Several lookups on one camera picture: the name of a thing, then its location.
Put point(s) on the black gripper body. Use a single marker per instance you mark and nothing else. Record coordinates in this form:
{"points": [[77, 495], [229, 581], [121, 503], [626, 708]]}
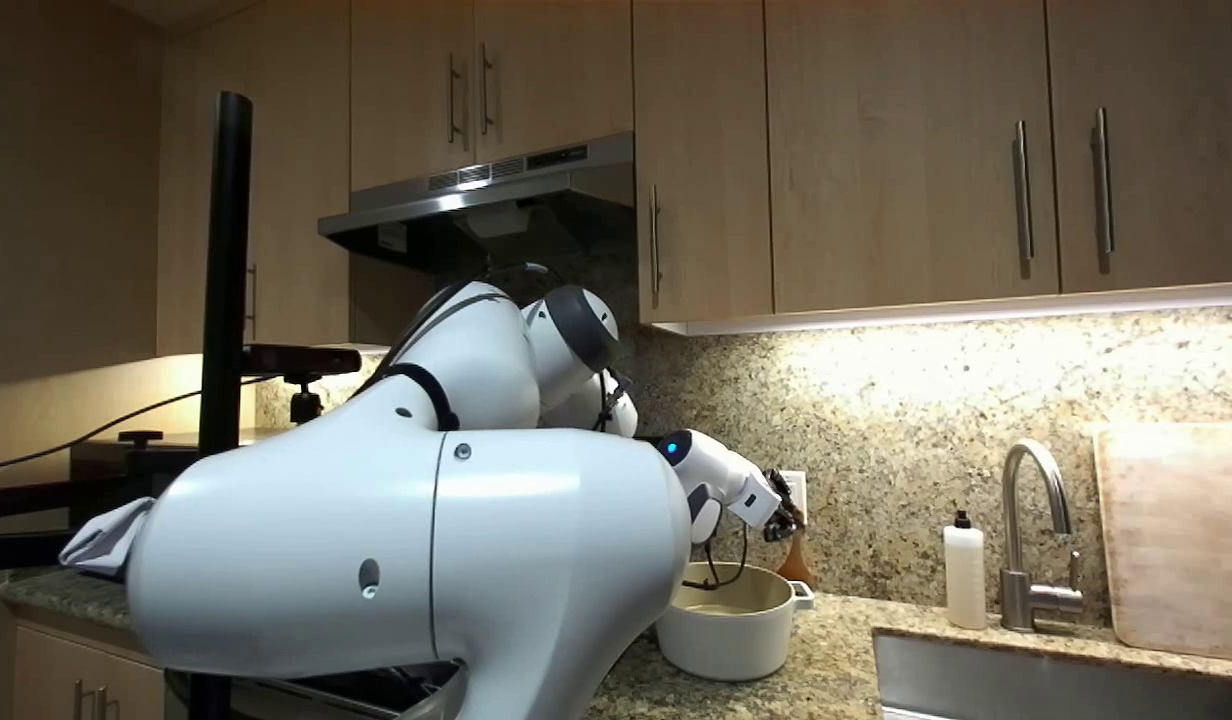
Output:
{"points": [[785, 521]]}

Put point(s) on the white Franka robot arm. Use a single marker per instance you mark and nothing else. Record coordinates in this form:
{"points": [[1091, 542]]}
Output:
{"points": [[379, 561]]}

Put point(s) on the white pot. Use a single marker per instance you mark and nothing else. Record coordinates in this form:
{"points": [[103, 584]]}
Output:
{"points": [[730, 641]]}

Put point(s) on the white soap bottle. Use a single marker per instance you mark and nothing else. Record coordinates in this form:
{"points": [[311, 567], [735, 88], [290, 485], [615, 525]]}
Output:
{"points": [[964, 581]]}

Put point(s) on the chrome sink faucet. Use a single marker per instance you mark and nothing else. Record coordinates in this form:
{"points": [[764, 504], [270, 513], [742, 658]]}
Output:
{"points": [[1017, 584]]}

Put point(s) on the stainless steel sink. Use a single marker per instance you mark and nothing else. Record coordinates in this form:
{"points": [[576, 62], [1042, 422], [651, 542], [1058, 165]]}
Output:
{"points": [[1042, 682]]}

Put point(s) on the wooden upper cabinet door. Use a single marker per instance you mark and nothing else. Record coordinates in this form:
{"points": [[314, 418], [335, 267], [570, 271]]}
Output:
{"points": [[561, 66], [719, 147], [896, 147], [400, 92], [1177, 132]]}

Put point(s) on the wooden cutting board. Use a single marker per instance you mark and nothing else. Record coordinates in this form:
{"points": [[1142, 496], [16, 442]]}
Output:
{"points": [[1180, 546]]}

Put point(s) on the steel range hood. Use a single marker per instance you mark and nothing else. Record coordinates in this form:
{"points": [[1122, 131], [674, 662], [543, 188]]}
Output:
{"points": [[481, 203]]}

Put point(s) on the tall wooden cabinet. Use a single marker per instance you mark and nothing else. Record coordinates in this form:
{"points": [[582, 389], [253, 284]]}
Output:
{"points": [[282, 203]]}

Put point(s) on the black vertical pole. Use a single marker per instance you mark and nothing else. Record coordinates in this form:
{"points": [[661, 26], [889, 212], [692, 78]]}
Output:
{"points": [[225, 267]]}

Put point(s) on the grey cloth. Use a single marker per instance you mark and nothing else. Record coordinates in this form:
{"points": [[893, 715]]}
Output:
{"points": [[104, 542]]}

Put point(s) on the wooden lower cabinet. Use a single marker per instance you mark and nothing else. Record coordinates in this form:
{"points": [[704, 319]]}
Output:
{"points": [[59, 666]]}

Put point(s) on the white wall outlet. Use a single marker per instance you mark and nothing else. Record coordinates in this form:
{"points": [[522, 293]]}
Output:
{"points": [[799, 485]]}

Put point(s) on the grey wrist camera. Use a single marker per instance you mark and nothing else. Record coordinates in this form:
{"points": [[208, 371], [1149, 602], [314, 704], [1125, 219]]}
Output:
{"points": [[704, 513]]}

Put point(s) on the black stereo camera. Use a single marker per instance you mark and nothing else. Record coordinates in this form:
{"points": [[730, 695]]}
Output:
{"points": [[303, 363]]}

